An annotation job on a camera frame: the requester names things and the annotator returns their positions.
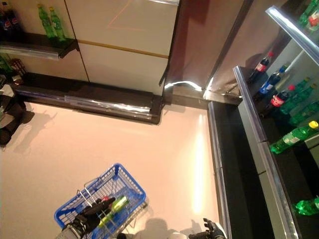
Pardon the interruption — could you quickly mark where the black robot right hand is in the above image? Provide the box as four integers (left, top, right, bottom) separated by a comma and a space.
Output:
188, 218, 226, 239

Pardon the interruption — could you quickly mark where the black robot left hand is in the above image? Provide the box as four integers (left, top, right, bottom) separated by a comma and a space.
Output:
74, 196, 117, 232

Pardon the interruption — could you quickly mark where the blue plastic shopping basket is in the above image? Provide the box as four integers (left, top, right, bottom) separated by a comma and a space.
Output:
54, 163, 148, 239

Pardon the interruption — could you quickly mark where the green soda bottle lying flat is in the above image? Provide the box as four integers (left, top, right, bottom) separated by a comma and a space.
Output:
98, 195, 130, 229

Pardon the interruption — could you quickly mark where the black shelf board clear edge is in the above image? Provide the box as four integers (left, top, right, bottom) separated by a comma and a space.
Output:
256, 139, 319, 239
232, 65, 319, 150
265, 5, 319, 66

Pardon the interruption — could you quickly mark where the black side shelving base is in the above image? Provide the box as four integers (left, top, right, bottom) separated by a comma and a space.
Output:
13, 72, 164, 125

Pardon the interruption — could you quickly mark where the black white equipment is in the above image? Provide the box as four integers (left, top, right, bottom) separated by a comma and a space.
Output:
0, 74, 35, 147

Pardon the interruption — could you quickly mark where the Coca-Cola bottle red cap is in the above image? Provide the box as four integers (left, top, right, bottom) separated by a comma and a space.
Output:
259, 84, 296, 119
246, 51, 274, 84

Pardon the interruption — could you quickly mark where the Pepsi cola bottle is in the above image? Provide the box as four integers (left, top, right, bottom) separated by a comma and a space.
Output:
253, 65, 289, 102
8, 8, 23, 40
0, 11, 9, 42

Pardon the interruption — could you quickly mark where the brown snack pack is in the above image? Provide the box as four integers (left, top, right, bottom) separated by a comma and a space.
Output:
11, 58, 27, 86

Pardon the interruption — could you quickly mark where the dark green bottle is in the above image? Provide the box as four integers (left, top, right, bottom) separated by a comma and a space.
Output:
0, 55, 13, 78

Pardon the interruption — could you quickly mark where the reflective steel corner panel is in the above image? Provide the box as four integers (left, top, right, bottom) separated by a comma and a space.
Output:
159, 0, 292, 103

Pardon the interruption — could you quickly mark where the bottle with red label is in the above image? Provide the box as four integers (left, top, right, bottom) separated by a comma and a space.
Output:
306, 11, 319, 34

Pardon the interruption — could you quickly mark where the black side wall shelf board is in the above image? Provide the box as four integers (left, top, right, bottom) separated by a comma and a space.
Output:
0, 31, 80, 61

